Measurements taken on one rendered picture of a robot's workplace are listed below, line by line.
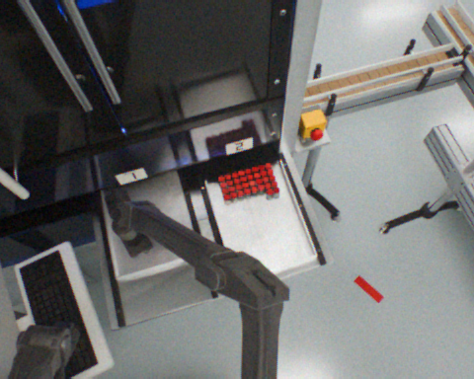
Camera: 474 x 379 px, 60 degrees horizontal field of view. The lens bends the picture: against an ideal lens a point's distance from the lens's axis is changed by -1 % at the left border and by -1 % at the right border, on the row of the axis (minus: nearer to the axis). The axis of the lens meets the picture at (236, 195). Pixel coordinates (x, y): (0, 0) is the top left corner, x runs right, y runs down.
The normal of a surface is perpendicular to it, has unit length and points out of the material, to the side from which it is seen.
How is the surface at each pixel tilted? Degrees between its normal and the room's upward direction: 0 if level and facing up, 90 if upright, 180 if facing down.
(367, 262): 0
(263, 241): 0
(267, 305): 51
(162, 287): 0
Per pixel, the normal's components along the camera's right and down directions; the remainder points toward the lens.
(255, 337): -0.71, 0.11
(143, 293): -0.04, -0.40
